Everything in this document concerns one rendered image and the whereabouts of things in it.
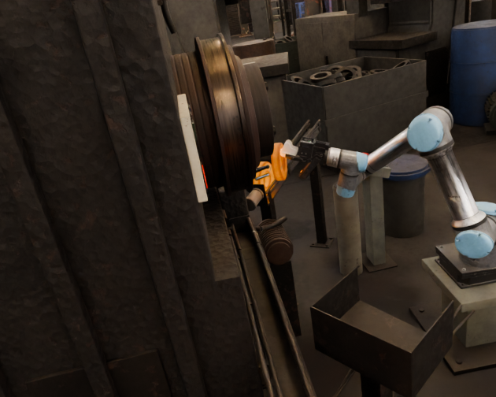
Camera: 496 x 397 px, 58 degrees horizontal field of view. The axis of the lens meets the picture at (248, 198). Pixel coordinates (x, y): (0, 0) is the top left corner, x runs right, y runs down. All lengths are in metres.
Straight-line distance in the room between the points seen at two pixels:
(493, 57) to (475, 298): 3.04
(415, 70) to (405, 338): 3.03
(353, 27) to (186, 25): 1.97
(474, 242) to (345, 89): 2.13
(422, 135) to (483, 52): 3.02
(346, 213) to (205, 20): 2.33
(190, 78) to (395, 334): 0.84
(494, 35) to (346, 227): 2.72
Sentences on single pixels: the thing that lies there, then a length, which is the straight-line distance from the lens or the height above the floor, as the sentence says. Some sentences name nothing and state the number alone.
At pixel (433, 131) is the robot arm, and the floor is 0.94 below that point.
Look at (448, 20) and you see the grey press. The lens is 5.29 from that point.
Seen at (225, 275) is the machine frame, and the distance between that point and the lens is 1.01.
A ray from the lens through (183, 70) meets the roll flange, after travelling 1.22.
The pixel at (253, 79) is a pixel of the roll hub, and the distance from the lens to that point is 1.26.
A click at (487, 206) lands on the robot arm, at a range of 1.85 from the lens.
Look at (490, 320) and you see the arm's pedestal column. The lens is 2.04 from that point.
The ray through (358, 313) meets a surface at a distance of 1.28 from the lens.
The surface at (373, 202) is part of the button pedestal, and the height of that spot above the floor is 0.39.
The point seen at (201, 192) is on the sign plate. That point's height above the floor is 1.08.
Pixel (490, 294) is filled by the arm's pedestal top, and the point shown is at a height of 0.30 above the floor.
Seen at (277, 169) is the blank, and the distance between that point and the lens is 1.76.
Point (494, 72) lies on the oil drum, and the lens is 4.62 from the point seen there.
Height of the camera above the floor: 1.42
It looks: 24 degrees down
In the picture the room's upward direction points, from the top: 10 degrees counter-clockwise
